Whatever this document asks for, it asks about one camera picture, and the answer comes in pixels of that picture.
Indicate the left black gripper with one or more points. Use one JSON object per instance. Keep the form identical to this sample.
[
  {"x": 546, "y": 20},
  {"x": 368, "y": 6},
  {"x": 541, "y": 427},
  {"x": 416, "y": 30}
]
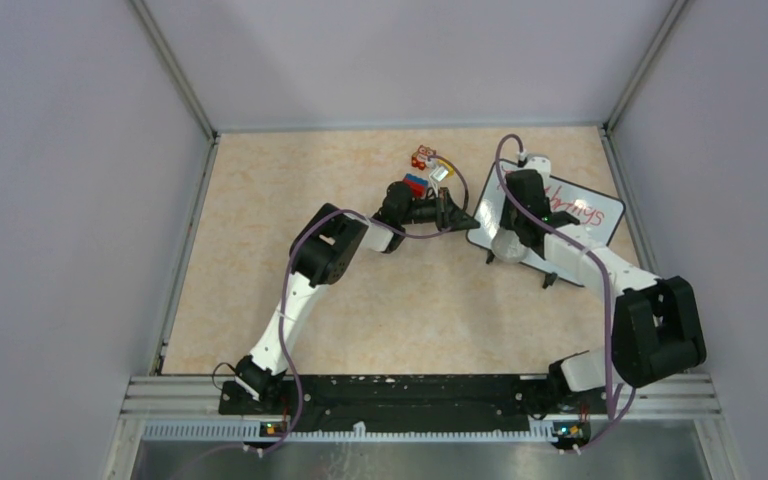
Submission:
[{"x": 446, "y": 215}]

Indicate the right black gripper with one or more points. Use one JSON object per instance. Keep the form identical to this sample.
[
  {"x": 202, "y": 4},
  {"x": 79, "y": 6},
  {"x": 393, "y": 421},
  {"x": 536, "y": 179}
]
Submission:
[{"x": 506, "y": 220}]

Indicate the small whiteboard with black frame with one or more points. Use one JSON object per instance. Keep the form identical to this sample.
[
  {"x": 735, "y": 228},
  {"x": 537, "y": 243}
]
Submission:
[{"x": 598, "y": 213}]

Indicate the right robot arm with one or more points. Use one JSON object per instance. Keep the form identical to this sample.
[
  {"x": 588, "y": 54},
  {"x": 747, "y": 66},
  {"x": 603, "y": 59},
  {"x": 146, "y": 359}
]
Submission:
[{"x": 654, "y": 329}]

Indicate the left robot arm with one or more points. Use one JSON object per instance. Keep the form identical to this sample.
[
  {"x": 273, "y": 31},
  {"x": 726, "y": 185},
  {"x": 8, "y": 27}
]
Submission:
[{"x": 319, "y": 257}]

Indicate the red and blue toy brick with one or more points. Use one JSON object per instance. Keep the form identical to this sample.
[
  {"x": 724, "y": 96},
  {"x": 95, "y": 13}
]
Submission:
[{"x": 418, "y": 185}]

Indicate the yellow toy brick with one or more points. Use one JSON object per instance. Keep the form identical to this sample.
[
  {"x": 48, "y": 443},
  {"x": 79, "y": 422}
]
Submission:
[{"x": 448, "y": 164}]

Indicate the red owl toy block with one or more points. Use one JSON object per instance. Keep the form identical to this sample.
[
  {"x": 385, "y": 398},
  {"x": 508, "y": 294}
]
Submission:
[{"x": 423, "y": 158}]

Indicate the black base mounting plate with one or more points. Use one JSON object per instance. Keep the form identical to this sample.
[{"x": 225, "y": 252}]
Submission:
[{"x": 404, "y": 403}]

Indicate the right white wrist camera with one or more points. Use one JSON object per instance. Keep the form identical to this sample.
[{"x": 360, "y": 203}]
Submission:
[{"x": 539, "y": 163}]

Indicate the aluminium frame rail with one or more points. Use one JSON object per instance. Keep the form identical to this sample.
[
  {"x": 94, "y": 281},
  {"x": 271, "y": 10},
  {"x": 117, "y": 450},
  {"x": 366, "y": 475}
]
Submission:
[{"x": 669, "y": 430}]

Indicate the white cable duct strip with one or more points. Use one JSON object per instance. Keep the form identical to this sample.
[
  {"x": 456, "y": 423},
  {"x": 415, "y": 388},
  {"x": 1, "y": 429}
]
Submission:
[{"x": 247, "y": 431}]

